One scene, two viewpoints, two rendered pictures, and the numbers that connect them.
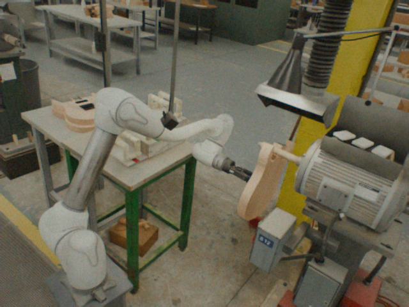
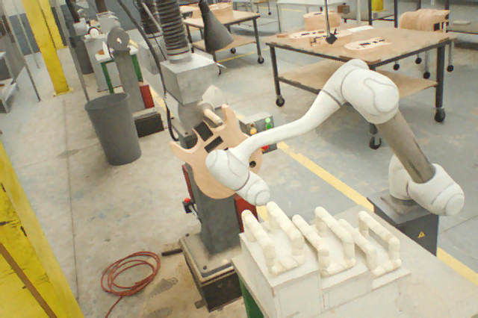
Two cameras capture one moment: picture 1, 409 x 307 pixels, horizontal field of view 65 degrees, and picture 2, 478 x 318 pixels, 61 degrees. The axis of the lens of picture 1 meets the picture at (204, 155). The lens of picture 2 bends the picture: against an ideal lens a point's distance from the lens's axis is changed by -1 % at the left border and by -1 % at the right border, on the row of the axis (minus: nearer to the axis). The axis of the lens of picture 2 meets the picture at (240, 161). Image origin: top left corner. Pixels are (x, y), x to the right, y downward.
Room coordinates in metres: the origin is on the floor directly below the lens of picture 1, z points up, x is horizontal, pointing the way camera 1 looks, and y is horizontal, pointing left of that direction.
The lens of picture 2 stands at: (2.63, 0.85, 1.90)
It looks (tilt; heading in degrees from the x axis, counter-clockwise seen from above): 26 degrees down; 218
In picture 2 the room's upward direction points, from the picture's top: 11 degrees counter-clockwise
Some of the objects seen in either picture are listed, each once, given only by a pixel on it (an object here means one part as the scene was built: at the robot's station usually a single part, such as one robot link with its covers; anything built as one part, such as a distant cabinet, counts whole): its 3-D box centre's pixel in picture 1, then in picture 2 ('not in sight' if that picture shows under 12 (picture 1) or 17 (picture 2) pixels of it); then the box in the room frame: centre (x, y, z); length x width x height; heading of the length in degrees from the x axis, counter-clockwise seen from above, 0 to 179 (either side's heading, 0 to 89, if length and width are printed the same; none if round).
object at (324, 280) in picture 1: (328, 266); not in sight; (0.92, -0.56, 0.93); 0.15 x 0.10 x 0.55; 56
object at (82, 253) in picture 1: (84, 255); (407, 172); (0.88, 0.44, 0.87); 0.18 x 0.16 x 0.22; 51
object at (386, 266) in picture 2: not in sight; (385, 267); (1.64, 0.56, 0.96); 0.11 x 0.03 x 0.03; 144
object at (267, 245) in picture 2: (169, 98); (256, 229); (1.87, 0.26, 1.20); 0.20 x 0.03 x 0.03; 53
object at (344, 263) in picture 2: not in sight; (339, 266); (1.76, 0.46, 1.04); 0.11 x 0.03 x 0.03; 144
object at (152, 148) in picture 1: (144, 138); (324, 263); (1.71, 0.38, 0.98); 0.27 x 0.16 x 0.09; 54
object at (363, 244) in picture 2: (128, 135); (355, 237); (1.61, 0.45, 1.04); 0.20 x 0.03 x 0.03; 53
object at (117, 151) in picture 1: (123, 152); (366, 257); (1.58, 0.48, 0.94); 0.27 x 0.15 x 0.01; 54
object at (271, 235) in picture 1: (288, 250); (249, 136); (0.93, -0.39, 0.99); 0.24 x 0.21 x 0.26; 56
